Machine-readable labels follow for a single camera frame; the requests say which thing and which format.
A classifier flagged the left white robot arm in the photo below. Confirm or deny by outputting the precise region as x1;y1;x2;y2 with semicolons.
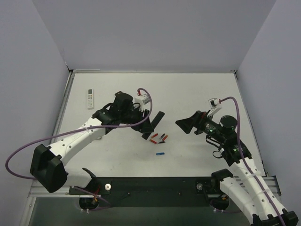
30;91;165;193

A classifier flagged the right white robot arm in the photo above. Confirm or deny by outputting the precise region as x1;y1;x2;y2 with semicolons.
175;111;299;226

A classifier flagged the white air conditioner remote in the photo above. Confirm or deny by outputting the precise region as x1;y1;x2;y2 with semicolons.
86;89;94;110

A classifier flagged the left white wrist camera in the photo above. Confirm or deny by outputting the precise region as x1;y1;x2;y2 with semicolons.
134;94;150;112

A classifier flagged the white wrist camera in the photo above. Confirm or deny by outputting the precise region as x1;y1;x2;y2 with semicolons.
207;98;222;117
134;94;150;112

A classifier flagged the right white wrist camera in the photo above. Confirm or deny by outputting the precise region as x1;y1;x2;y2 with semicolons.
207;98;222;117

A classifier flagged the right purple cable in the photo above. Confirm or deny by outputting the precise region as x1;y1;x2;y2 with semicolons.
218;96;286;226

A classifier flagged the aluminium frame rail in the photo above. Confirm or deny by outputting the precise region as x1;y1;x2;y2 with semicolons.
28;175;282;198

